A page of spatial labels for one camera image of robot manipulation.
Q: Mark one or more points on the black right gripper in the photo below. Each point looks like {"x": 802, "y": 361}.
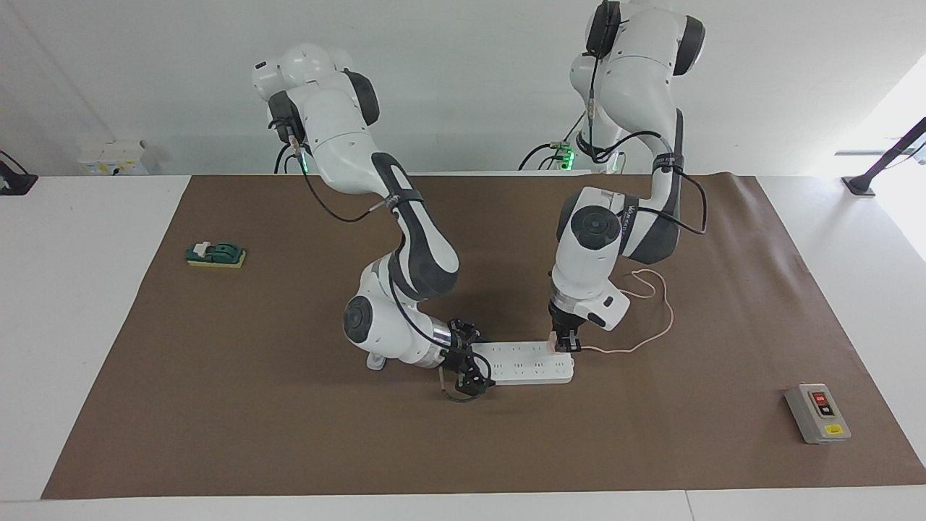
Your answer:
{"x": 461, "y": 354}

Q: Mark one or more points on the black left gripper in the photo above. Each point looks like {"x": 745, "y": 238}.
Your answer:
{"x": 564, "y": 322}

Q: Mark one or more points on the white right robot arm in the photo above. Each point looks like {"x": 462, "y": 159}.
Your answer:
{"x": 340, "y": 130}

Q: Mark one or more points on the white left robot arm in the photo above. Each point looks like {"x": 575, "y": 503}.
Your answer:
{"x": 615, "y": 72}

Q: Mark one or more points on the brown paper table mat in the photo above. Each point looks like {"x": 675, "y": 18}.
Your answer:
{"x": 463, "y": 449}

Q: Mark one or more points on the black angled stand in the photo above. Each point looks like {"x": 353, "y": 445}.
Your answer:
{"x": 859, "y": 184}

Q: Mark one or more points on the white box with yellow labels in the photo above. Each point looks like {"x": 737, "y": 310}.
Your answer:
{"x": 112, "y": 158}

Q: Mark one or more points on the grey on-off switch box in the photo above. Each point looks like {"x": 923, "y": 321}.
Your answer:
{"x": 817, "y": 414}

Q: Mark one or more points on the green knife switch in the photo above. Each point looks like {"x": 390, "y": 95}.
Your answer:
{"x": 215, "y": 255}

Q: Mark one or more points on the black clamp mount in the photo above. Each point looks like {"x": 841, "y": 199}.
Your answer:
{"x": 14, "y": 182}

